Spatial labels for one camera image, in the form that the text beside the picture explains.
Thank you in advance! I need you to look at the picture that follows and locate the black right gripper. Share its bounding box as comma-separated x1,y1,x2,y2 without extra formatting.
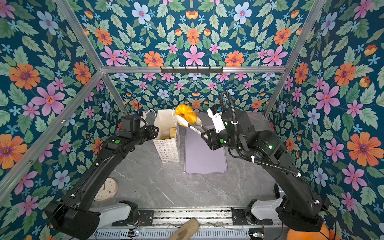
201,126,246,155

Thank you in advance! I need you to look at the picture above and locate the pumpkin shaped bread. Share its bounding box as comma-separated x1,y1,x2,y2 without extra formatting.
174,105,198,125

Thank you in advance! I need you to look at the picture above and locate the white paper bag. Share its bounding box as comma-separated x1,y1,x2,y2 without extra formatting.
144,110,180,163

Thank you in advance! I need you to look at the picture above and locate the braided pale bread roll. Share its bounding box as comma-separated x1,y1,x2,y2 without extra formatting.
170,127,177,139

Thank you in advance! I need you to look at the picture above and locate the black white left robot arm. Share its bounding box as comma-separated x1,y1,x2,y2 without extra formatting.
44,115,160,240

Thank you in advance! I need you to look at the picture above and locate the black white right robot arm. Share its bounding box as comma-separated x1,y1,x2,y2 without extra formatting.
175,91,330,232

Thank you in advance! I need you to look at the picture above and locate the lilac plastic tray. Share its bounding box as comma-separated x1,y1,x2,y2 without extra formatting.
185,128,228,175

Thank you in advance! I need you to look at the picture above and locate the brown cylindrical roll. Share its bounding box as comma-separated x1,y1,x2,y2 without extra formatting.
169,219,200,240

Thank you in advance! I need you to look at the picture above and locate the orange plush toy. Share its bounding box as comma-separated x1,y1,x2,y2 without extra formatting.
286,224,340,240

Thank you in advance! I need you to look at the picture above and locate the black hook rail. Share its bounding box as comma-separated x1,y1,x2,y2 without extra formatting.
160,67,224,74

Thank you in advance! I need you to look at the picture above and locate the round beige wall clock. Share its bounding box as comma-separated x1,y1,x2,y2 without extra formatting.
94,178,119,202

